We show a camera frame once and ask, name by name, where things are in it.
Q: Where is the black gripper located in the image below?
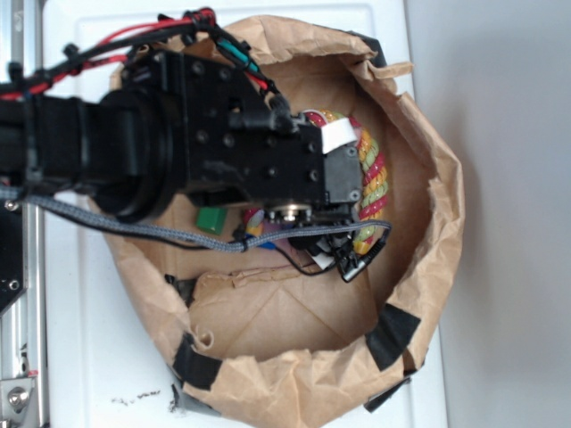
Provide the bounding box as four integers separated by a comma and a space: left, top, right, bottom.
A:
180, 55, 362, 223

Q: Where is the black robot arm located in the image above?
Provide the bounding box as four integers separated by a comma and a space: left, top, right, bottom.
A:
1, 51, 362, 223

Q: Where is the green rectangular block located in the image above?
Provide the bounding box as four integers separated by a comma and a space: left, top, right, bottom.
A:
195, 207, 228, 235

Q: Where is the brown paper bag box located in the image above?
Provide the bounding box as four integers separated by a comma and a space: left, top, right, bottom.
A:
107, 15, 465, 427

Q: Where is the black mounting plate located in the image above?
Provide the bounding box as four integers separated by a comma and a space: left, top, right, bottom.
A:
1, 179, 26, 316

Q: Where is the gray braided cable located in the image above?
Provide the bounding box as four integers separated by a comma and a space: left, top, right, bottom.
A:
0, 185, 393, 253

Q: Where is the multicolour rope arch toy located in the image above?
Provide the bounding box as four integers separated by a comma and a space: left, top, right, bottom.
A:
243, 109, 388, 255

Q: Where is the red and black wire bundle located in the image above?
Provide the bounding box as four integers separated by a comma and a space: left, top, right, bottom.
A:
0, 7, 291, 108

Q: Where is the aluminium frame rail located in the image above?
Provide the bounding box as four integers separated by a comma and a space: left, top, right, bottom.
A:
1, 1, 50, 427

